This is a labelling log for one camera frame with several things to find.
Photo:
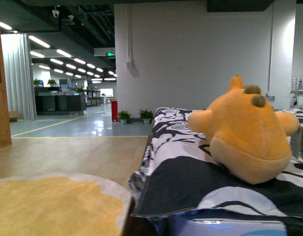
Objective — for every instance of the white pleated curtain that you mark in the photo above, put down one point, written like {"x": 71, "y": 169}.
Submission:
{"x": 18, "y": 74}

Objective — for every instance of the potted green plant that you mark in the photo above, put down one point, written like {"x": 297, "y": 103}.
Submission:
{"x": 124, "y": 117}
{"x": 146, "y": 116}

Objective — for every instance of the left potted green plant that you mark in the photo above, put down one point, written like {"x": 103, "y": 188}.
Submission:
{"x": 124, "y": 117}

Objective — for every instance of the dark reception counter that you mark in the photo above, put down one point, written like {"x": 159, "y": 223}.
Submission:
{"x": 52, "y": 101}

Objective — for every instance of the white security camera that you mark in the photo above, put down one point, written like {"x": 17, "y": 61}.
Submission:
{"x": 56, "y": 11}

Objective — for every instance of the yellow dinosaur plush toy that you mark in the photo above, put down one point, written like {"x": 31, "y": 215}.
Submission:
{"x": 245, "y": 134}

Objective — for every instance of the right potted green plant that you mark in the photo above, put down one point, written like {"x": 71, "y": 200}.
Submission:
{"x": 146, "y": 116}

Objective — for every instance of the yellow round floor rug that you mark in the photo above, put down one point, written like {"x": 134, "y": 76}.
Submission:
{"x": 62, "y": 205}

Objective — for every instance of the red fire extinguisher box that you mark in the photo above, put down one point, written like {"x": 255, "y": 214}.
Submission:
{"x": 114, "y": 110}

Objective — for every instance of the white shelf with books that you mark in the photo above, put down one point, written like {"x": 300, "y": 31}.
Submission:
{"x": 296, "y": 92}

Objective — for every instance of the black white patterned bedsheet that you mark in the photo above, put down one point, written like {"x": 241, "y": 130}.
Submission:
{"x": 178, "y": 175}

